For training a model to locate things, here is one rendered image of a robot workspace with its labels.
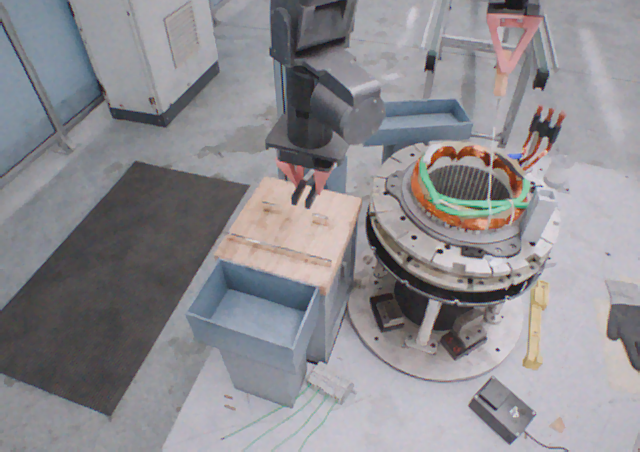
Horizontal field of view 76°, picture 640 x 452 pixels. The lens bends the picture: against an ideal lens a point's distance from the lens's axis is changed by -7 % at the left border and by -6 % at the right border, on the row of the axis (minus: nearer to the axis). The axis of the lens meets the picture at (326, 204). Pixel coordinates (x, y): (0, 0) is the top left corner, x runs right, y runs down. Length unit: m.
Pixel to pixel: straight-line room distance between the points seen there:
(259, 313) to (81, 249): 1.72
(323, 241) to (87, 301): 1.58
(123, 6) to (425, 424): 2.43
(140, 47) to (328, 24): 2.35
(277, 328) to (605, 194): 1.05
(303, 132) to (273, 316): 0.32
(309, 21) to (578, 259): 0.95
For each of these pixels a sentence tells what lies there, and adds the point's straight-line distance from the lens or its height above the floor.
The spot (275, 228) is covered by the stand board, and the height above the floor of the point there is 1.07.
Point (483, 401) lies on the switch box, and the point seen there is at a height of 0.83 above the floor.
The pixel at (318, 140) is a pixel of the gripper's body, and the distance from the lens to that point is 0.53.
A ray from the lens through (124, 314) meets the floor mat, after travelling 2.03.
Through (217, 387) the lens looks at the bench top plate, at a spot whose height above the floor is 0.78.
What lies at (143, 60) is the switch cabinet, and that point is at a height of 0.48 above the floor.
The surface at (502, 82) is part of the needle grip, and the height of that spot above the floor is 1.31.
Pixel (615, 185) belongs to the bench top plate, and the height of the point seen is 0.78.
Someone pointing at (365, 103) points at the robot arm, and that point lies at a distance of 0.44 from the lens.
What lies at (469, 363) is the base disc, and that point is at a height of 0.80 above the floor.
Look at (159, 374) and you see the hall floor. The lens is 1.86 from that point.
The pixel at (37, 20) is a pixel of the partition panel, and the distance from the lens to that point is 2.92.
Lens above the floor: 1.60
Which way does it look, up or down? 45 degrees down
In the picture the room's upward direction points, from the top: straight up
